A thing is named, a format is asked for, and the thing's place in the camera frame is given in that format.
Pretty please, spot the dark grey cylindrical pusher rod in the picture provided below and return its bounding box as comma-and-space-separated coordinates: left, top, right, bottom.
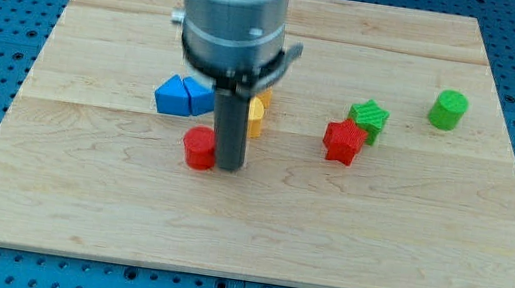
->
213, 88, 250, 172

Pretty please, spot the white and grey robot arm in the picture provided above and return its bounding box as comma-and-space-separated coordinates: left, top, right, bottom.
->
181, 0, 289, 172

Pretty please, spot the yellow heart block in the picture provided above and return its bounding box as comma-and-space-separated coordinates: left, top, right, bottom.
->
247, 89, 273, 138

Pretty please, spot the red star block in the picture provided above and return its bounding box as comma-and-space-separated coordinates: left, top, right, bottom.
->
322, 118, 369, 166

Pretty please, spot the green star block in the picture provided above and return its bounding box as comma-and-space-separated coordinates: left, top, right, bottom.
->
347, 99, 390, 146

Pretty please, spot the blue cube block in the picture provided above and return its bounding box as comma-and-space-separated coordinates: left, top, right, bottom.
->
183, 77, 215, 116

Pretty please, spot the red cylinder block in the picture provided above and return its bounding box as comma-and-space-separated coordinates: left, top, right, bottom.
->
183, 126, 216, 170

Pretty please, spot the blue triangular prism block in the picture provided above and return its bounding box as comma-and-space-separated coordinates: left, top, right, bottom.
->
154, 75, 191, 117

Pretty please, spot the light wooden board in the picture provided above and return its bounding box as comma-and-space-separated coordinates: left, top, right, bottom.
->
0, 0, 515, 288

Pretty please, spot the green cylinder block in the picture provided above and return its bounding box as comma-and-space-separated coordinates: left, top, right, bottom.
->
428, 89, 469, 131

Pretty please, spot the black clamp ring with lever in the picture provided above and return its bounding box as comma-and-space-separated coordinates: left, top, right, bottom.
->
173, 26, 305, 107

